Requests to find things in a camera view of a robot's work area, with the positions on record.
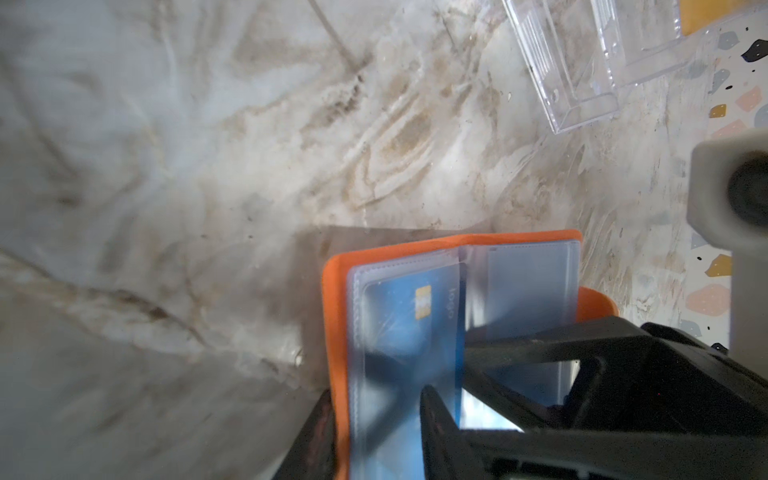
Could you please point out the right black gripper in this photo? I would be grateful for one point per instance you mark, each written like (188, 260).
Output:
(666, 406)

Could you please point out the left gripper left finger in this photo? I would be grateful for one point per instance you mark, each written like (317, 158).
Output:
(312, 454)

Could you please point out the clear acrylic card stand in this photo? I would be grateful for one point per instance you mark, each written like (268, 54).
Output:
(583, 55)

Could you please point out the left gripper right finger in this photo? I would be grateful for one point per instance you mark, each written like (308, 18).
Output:
(446, 453)

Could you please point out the orange card holder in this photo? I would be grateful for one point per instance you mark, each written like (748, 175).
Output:
(513, 284)

